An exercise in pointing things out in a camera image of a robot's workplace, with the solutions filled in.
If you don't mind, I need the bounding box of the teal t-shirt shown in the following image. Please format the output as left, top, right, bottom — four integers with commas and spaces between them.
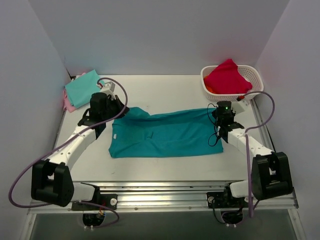
108, 107, 224, 159

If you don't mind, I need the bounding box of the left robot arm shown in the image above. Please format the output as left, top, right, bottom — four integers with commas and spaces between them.
31, 90, 129, 210

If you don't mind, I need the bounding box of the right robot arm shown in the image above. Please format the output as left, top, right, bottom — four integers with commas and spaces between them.
212, 101, 293, 207

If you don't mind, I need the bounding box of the folded mint green t-shirt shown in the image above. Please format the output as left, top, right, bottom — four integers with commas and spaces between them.
64, 70, 101, 109

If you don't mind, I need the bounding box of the orange garment in basket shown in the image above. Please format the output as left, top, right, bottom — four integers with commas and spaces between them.
203, 75, 215, 94

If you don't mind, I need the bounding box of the red t-shirt in basket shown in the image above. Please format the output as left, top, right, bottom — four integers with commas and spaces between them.
208, 58, 253, 95

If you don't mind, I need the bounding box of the folded pink t-shirt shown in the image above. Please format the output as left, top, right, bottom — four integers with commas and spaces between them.
63, 89, 76, 113

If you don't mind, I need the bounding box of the white plastic basket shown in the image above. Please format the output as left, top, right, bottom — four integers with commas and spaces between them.
200, 65, 264, 102

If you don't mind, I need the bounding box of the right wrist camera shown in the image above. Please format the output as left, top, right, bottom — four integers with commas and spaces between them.
231, 95, 249, 115

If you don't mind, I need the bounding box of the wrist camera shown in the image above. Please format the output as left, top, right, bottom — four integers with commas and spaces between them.
231, 95, 249, 115
100, 81, 116, 95

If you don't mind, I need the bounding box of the black thin cable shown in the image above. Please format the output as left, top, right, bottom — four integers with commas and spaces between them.
206, 103, 226, 148

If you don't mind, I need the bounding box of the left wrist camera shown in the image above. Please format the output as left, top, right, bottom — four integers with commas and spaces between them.
100, 81, 116, 95

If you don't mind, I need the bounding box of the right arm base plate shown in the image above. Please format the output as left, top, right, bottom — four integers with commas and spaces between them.
206, 191, 248, 209

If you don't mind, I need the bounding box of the aluminium rail frame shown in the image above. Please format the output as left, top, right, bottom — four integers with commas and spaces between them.
32, 103, 295, 212

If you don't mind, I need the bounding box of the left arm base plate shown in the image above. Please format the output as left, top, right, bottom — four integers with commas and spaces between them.
71, 193, 118, 211

